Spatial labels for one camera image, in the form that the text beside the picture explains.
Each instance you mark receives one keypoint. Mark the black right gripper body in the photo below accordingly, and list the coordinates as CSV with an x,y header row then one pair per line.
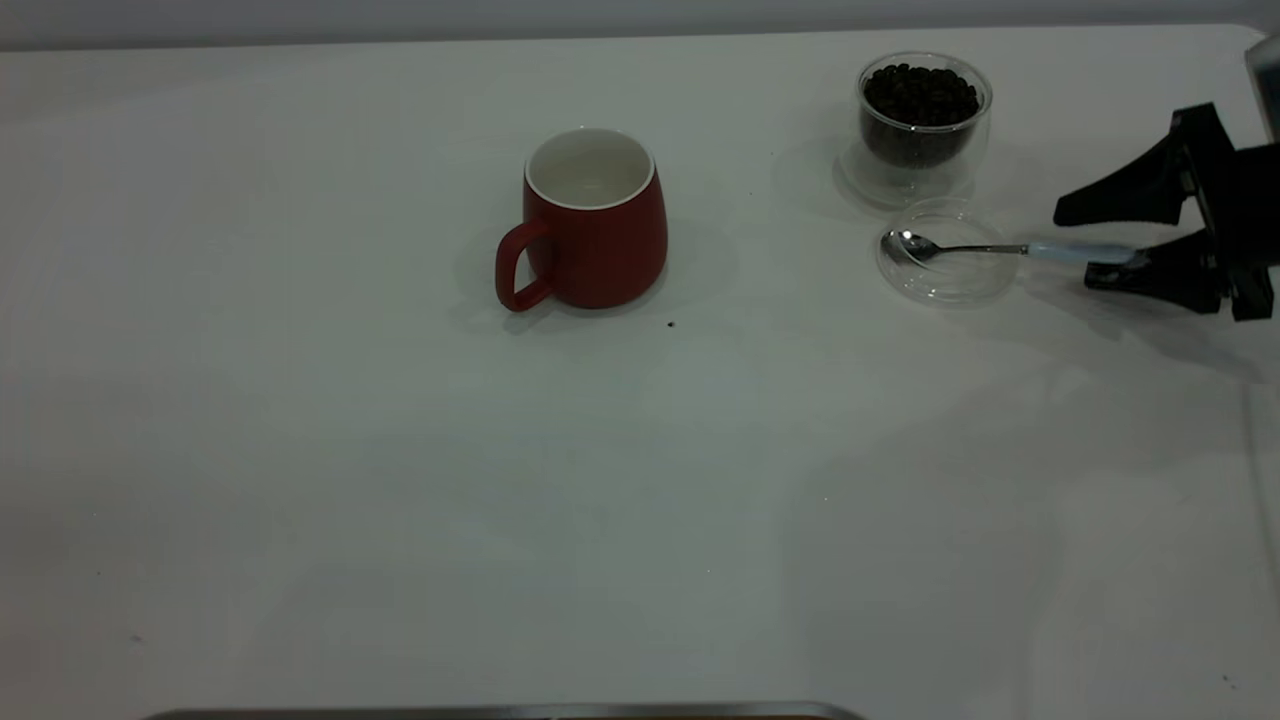
x,y
1250,210

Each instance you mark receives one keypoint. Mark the red ceramic mug white inside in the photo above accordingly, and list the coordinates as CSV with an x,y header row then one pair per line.
x,y
600,250

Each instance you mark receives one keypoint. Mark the clear glass jar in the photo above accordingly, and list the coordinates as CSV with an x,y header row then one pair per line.
x,y
915,180

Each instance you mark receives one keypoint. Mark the clear glass lid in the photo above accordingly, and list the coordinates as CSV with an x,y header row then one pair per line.
x,y
950,280

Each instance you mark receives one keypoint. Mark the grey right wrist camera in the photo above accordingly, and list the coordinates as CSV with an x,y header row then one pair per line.
x,y
1267,85

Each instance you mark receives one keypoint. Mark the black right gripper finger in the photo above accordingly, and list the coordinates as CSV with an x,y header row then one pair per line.
x,y
1160,185
1180,275

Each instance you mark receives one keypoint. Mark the dark coffee beans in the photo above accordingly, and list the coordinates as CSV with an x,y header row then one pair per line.
x,y
920,110

